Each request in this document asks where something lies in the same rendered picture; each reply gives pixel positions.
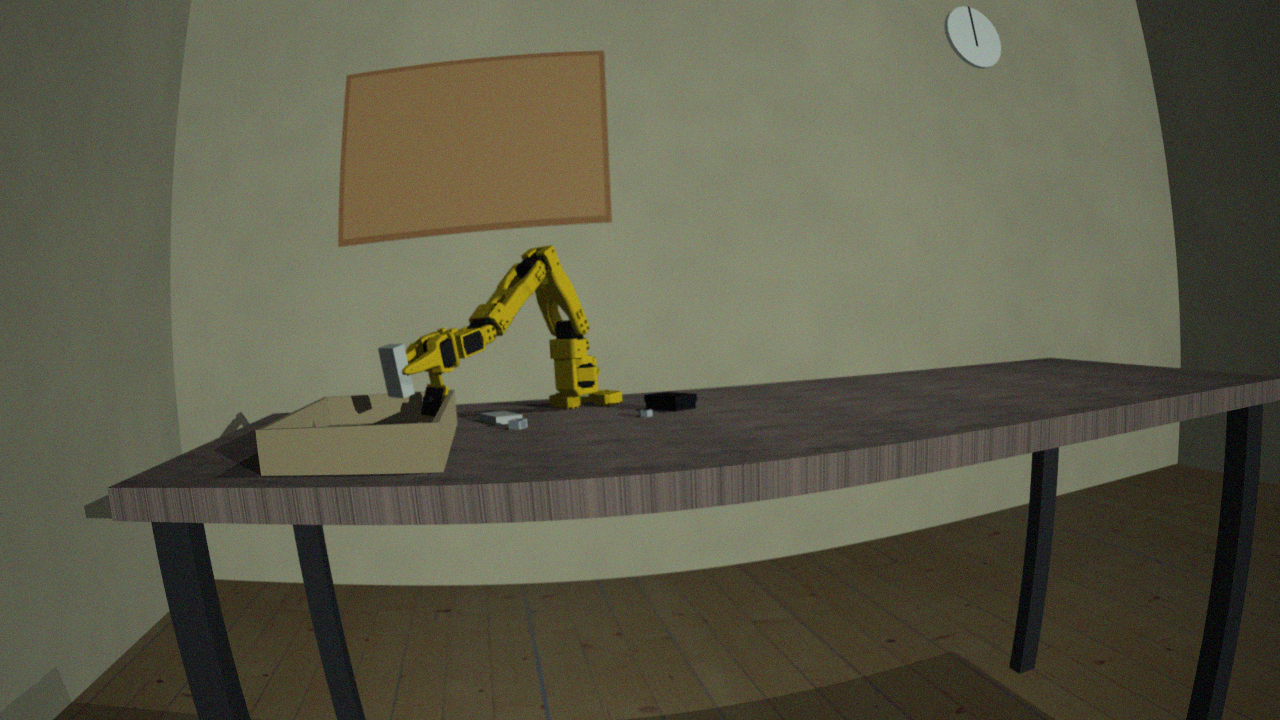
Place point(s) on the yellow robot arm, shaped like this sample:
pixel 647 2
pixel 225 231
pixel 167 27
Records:
pixel 575 372

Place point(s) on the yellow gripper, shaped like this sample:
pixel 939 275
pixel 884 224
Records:
pixel 440 351

